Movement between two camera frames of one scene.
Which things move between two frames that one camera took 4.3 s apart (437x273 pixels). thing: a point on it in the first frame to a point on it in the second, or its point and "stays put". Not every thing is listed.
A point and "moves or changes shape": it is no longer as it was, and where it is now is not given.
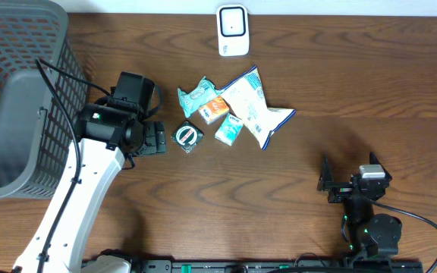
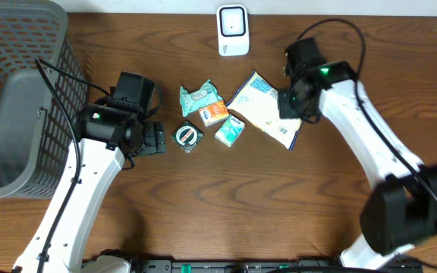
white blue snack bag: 246,98 moves or changes shape
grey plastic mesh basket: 23,139 stays put
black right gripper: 326,180 to 284,112
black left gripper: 161,137 stays put
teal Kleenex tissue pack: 228,130 stays put
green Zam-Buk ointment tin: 187,136 stays put
